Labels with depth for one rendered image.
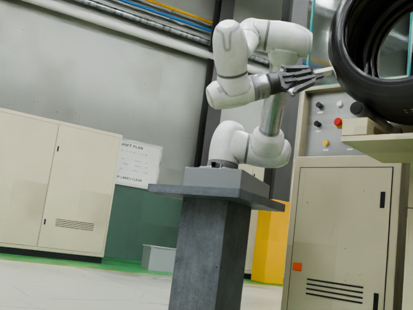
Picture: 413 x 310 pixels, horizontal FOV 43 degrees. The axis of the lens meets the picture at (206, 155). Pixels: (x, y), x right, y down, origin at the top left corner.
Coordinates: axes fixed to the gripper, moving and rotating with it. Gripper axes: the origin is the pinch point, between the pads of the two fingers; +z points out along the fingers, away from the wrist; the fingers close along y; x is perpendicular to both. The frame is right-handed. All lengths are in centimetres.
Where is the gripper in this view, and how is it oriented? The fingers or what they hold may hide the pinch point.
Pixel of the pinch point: (322, 72)
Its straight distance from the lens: 187.2
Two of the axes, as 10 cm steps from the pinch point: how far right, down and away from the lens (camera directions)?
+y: 2.7, 8.4, -4.8
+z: 9.6, -2.3, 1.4
